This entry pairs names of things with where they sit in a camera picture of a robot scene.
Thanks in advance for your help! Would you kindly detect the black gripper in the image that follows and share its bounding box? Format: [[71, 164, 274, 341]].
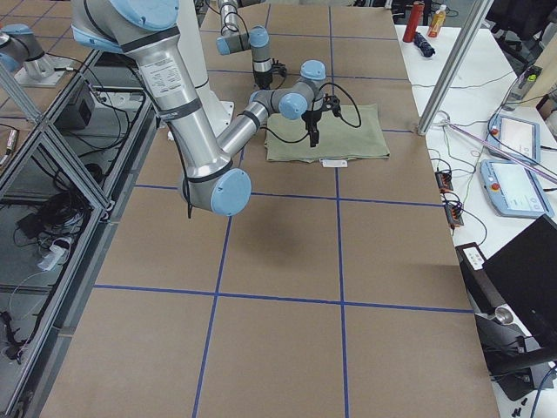
[[302, 93, 341, 147], [253, 60, 286, 90]]

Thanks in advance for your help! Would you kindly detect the olive green long-sleeve shirt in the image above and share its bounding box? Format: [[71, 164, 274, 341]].
[[265, 104, 390, 163]]

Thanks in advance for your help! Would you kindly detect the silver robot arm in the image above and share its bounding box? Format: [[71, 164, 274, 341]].
[[216, 0, 287, 90], [71, 1, 326, 217]]

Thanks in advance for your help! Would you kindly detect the white clothing price tag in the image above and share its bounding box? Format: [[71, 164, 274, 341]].
[[320, 158, 348, 168]]

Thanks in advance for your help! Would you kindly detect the orange black connector module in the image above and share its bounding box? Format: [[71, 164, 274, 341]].
[[435, 171, 453, 193]]

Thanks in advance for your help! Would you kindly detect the folded dark blue umbrella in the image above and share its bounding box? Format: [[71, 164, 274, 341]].
[[413, 31, 435, 58]]

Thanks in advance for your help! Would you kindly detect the silver reacher grabber stick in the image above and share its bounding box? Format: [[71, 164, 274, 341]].
[[435, 112, 556, 184]]

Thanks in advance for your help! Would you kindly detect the red cylindrical bottle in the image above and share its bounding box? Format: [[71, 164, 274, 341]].
[[402, 1, 425, 43]]

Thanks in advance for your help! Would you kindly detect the orange drink bottle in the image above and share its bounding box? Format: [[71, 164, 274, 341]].
[[427, 4, 446, 38]]

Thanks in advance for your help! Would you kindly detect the dark brown box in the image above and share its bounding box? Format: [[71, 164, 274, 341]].
[[54, 84, 95, 131]]

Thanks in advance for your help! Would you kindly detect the far blue teach pendant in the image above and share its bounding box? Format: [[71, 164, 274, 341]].
[[487, 115, 540, 163]]

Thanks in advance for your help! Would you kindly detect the blue teach pendant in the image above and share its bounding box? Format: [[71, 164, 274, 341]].
[[480, 160, 554, 219], [487, 115, 540, 163]]

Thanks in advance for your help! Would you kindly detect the near blue teach pendant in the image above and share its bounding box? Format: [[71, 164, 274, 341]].
[[480, 160, 554, 219]]

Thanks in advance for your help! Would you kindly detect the black laptop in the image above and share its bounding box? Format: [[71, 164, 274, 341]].
[[456, 215, 556, 347]]

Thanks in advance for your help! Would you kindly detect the black monitor stand base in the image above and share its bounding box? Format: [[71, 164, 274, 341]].
[[475, 315, 556, 401]]

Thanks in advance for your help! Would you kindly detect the aluminium frame post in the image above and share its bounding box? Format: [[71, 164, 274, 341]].
[[417, 0, 493, 136]]

